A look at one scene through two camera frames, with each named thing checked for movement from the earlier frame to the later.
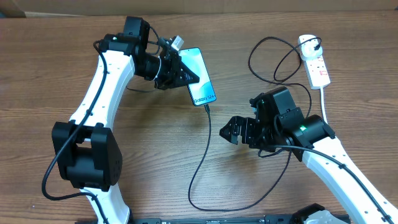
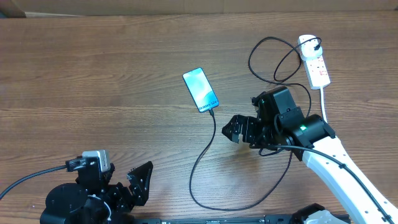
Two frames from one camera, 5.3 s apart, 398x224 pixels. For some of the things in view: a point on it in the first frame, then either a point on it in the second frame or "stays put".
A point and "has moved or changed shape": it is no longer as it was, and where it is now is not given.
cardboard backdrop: x=63 y=8 stays put
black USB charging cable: x=278 y=182 has moved or changed shape
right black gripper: x=236 y=126 stays put
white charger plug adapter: x=307 y=50 stays put
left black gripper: x=173 y=79 to x=140 y=191
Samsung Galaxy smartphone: x=203 y=92 has moved or changed shape
